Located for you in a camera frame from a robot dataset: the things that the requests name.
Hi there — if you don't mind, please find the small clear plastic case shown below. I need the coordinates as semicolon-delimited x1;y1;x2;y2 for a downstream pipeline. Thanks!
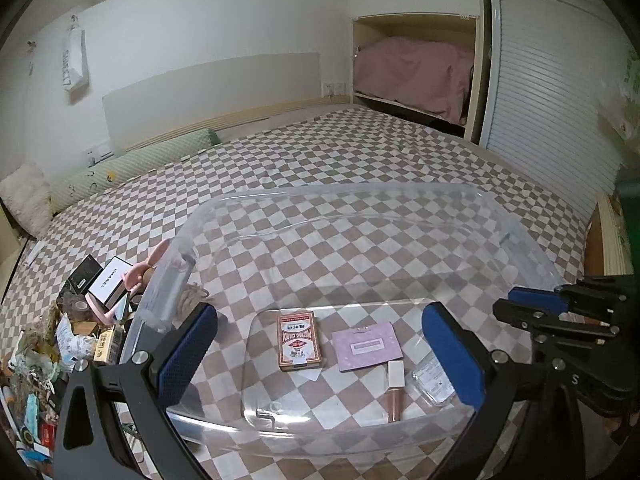
411;355;456;407

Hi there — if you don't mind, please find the white headboard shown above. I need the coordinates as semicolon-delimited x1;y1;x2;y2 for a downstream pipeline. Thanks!
102;51;321;153

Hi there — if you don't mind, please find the pink card packet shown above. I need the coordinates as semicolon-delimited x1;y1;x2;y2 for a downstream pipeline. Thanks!
331;323;404;372

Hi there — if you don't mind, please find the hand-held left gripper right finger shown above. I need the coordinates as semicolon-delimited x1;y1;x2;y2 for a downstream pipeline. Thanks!
421;302;593;480

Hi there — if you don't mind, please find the pink handheld fan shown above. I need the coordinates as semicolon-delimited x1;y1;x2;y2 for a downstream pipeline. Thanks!
87;239;173;326

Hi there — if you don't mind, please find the clear plastic container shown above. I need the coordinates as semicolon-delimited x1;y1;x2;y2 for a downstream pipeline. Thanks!
120;182;566;461

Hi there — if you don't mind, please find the floral curtain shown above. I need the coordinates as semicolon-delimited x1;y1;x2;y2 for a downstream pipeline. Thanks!
595;50;640;161

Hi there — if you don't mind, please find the twine spool cardboard tube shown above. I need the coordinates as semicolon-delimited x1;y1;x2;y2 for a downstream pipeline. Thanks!
180;282;208;311

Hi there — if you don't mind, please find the cream cupboard frame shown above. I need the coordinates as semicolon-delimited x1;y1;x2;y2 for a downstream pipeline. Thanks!
350;12;493;143

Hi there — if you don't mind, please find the green bolster pillow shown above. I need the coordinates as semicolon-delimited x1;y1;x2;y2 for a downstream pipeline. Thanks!
50;128;221;211

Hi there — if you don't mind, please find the white box black trim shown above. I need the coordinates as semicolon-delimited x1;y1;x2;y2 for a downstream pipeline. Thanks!
87;256;133;306

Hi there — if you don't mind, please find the white crumpled packet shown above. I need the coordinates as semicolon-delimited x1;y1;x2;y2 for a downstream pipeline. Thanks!
55;317;96;361

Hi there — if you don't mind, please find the red playing card box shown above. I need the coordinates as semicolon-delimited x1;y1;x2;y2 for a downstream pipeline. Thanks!
276;311;325;372

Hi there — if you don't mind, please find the white fluffy pillow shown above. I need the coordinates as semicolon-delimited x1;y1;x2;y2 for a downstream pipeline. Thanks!
0;162;53;238

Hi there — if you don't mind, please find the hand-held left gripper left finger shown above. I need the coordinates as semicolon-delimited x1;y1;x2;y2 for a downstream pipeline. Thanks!
52;302;221;480

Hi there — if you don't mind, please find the yellow small box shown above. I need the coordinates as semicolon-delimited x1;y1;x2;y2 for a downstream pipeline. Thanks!
92;324;123;363

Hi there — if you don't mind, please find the pink bedding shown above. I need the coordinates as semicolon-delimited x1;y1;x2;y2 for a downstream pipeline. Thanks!
353;36;475;126

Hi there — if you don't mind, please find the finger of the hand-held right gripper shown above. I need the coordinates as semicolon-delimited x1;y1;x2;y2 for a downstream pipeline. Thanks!
492;286;621;338
554;282;631;311

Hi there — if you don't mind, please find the lip gloss tube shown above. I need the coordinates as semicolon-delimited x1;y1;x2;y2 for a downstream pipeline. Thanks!
385;360;405;423

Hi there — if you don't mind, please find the white shutter door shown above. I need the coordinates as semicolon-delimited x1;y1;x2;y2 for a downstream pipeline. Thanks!
480;0;631;211

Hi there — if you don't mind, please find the wooden bed frame board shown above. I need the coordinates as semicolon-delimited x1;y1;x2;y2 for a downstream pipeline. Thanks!
582;191;632;277

